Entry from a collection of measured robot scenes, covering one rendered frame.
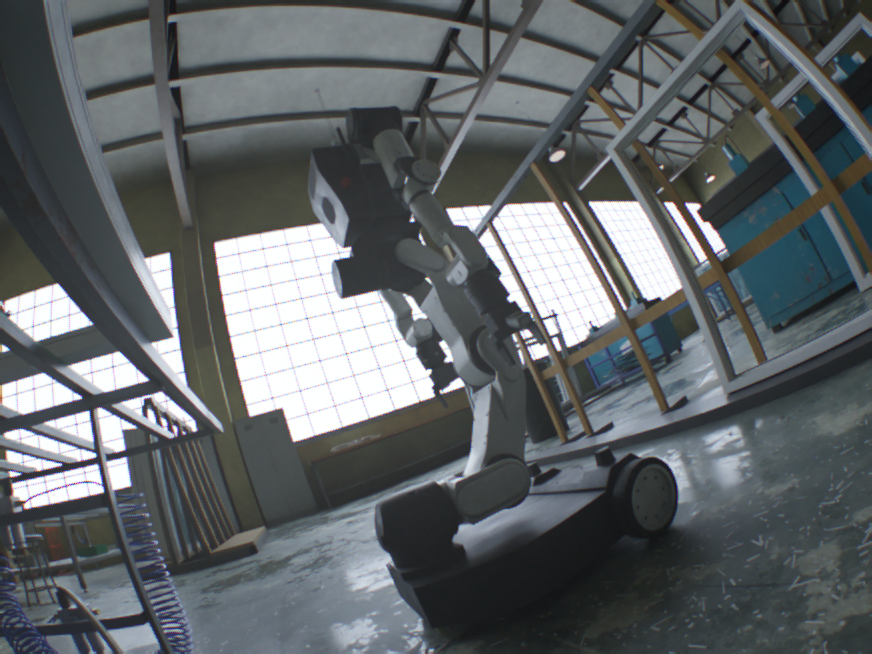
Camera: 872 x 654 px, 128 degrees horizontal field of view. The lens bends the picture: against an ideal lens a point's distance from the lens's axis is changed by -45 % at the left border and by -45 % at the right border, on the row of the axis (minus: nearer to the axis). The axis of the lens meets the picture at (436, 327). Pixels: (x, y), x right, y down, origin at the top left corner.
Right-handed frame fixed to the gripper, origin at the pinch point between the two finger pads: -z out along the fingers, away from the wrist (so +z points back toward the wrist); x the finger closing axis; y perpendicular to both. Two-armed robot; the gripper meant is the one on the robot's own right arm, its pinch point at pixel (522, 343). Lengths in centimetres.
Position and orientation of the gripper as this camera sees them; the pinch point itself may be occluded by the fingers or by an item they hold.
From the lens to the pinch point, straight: 90.7
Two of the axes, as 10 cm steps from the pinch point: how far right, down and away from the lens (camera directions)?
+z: -5.4, -8.2, 1.8
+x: 7.8, -4.1, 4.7
